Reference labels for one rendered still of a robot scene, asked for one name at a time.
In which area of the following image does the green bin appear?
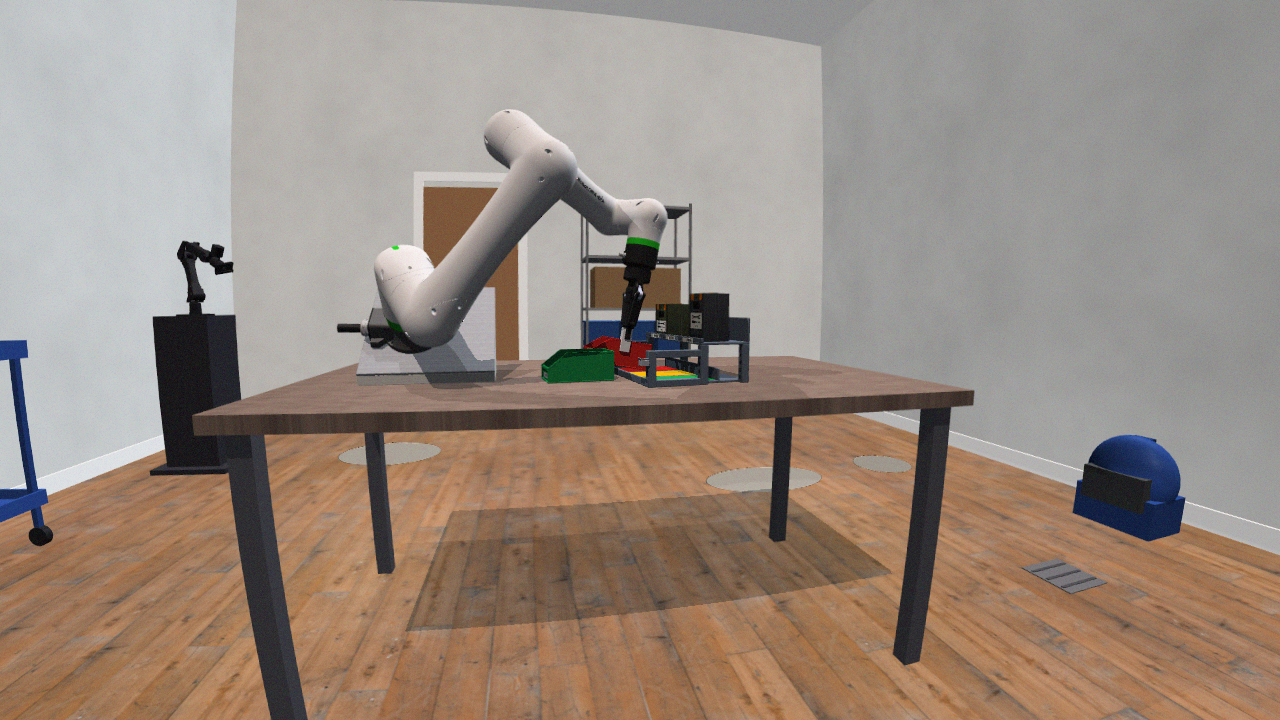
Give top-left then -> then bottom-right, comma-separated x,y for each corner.
541,348 -> 614,383

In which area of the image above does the red bin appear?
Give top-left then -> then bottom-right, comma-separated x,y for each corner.
584,336 -> 652,372

